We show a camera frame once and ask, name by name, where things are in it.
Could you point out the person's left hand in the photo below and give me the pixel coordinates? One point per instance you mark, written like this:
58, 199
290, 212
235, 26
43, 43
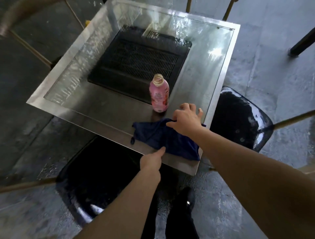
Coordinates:
150, 162

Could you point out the person's right hand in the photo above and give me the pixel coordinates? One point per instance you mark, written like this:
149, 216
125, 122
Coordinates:
185, 120

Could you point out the person's right thumb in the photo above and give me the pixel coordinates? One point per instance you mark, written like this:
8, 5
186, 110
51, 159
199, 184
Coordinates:
171, 123

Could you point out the person's left thumb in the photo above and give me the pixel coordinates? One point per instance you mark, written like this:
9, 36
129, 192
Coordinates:
160, 151

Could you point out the dark blue cloth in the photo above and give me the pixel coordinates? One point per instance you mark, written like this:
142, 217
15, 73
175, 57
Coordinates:
157, 137

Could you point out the person's right forearm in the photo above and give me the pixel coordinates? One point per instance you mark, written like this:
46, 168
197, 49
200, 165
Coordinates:
253, 177

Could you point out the person's left forearm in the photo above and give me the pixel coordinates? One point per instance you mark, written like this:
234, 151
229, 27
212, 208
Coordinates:
125, 206

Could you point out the pink open bottle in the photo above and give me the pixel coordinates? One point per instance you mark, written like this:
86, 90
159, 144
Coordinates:
159, 94

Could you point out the black grill insert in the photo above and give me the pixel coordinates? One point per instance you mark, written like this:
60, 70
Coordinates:
137, 64

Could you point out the black chair with wooden legs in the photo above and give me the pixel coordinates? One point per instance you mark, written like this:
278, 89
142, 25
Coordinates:
241, 118
96, 177

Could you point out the stainless steel grill table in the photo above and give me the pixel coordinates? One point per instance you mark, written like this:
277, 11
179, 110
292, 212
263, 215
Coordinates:
103, 110

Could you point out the person's right leg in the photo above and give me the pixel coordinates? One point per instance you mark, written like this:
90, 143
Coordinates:
181, 219

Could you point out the wooden chair legs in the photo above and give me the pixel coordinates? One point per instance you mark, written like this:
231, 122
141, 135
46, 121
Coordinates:
227, 9

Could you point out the black furniture leg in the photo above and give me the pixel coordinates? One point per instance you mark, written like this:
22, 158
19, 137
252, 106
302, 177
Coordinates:
302, 44

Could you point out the dark chair with wooden legs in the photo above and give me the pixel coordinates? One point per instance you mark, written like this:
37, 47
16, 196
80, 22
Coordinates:
22, 29

